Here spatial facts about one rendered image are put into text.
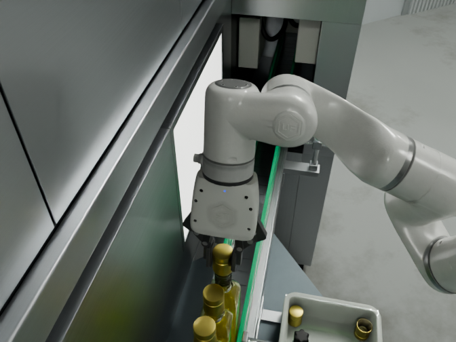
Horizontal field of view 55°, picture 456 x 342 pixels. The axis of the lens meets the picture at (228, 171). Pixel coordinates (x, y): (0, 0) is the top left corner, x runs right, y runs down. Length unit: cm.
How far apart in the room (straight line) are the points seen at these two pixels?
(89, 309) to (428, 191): 46
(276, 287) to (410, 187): 66
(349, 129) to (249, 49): 93
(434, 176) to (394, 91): 293
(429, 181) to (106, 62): 45
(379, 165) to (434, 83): 318
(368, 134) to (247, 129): 18
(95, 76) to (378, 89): 312
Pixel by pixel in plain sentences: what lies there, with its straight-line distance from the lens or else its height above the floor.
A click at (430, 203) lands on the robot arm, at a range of 67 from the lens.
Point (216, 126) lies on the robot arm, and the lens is 59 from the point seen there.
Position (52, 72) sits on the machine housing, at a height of 155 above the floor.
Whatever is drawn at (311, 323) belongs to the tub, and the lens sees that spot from 116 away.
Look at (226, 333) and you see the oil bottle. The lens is 78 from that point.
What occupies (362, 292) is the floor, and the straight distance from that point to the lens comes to 219.
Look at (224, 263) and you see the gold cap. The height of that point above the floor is 118.
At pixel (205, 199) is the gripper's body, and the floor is 130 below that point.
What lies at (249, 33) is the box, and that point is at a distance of 153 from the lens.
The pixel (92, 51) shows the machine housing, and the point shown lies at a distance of 55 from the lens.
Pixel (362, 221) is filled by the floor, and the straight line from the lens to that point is 246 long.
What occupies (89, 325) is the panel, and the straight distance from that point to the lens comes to 59.
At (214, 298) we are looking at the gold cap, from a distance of 72.
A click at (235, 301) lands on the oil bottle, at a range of 81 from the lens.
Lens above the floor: 177
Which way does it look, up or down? 42 degrees down
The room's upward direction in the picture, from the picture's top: straight up
